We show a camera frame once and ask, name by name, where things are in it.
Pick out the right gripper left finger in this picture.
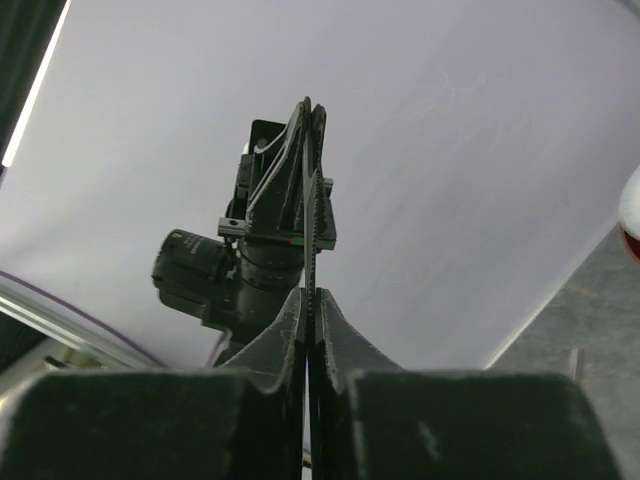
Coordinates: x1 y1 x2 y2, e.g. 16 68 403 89
1 289 305 479

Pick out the black handled comb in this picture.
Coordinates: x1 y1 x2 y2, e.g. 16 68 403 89
304 171 323 479

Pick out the red round tray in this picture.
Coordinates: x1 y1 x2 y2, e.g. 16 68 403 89
621 228 640 263

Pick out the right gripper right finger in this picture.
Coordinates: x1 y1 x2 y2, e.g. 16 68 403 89
317 289 620 479

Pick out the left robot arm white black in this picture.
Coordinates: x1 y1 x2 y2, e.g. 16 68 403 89
151 97 337 347

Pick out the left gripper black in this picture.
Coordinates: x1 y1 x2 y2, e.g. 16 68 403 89
217 96 336 247

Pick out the white paper plate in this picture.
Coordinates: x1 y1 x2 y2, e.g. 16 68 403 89
618 167 640 239

